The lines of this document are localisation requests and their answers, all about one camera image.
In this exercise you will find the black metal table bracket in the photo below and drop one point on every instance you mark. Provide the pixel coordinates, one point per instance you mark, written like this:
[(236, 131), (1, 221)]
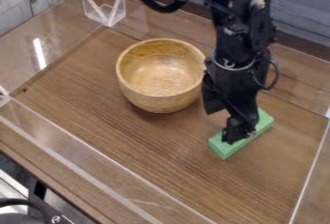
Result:
[(42, 211)]

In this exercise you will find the clear acrylic front wall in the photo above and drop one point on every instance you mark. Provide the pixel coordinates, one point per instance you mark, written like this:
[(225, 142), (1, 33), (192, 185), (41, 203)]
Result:
[(88, 177)]

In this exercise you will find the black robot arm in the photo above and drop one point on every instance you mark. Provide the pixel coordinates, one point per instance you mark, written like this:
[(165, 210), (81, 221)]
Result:
[(245, 32)]

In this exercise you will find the brown wooden bowl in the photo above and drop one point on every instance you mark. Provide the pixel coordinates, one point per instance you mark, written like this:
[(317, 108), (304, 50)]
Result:
[(160, 73)]

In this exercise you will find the green rectangular block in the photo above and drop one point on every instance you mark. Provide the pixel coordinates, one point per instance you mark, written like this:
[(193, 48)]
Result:
[(224, 149)]

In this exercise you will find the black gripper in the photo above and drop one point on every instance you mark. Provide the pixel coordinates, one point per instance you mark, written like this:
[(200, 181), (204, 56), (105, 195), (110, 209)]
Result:
[(229, 89)]

